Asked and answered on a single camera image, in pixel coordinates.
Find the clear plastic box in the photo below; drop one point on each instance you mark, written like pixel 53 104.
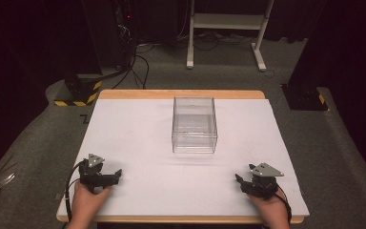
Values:
pixel 194 129

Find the white table sheet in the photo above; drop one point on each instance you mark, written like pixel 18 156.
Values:
pixel 146 152

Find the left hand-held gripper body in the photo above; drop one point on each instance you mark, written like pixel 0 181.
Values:
pixel 92 176

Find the person's right hand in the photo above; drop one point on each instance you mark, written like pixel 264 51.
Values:
pixel 271 211

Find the person's left hand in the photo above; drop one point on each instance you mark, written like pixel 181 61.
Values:
pixel 87 203

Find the black stand base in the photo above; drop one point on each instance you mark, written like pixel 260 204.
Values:
pixel 305 97

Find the black stand with striped base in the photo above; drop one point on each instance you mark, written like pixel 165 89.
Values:
pixel 79 90

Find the white metal stand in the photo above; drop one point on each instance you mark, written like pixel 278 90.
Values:
pixel 225 22

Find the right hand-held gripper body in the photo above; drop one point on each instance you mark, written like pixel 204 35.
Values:
pixel 262 184

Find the black equipment cabinet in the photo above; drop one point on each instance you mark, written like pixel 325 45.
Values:
pixel 114 31

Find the wooden table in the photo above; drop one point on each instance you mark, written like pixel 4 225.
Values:
pixel 184 94

